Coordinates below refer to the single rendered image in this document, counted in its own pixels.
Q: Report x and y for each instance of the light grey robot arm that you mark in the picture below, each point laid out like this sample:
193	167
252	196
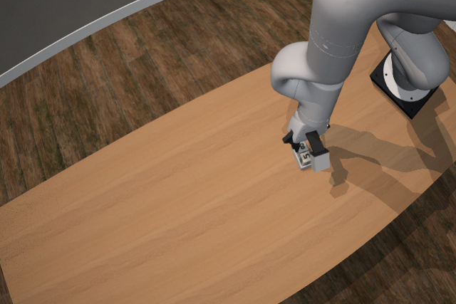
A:
337	32

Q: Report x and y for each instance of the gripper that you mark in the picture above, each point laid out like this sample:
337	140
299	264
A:
298	131

